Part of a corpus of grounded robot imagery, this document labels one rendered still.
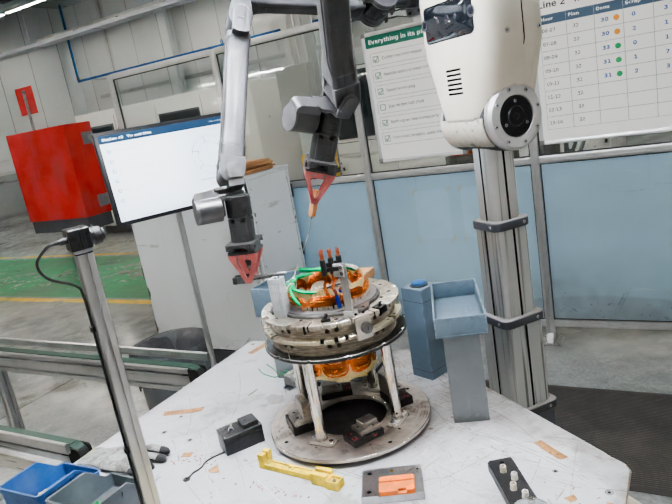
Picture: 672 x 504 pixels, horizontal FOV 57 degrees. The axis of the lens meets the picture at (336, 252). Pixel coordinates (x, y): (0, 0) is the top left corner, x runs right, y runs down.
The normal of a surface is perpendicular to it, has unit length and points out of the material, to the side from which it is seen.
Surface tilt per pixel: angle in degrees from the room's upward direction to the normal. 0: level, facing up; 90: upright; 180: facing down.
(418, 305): 90
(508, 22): 90
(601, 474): 0
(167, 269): 90
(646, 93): 90
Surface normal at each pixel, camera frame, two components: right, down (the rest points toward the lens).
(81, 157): 0.86, -0.03
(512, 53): 0.44, 0.46
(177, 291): -0.48, 0.29
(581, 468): -0.17, -0.96
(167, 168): 0.53, -0.01
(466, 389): -0.12, 0.25
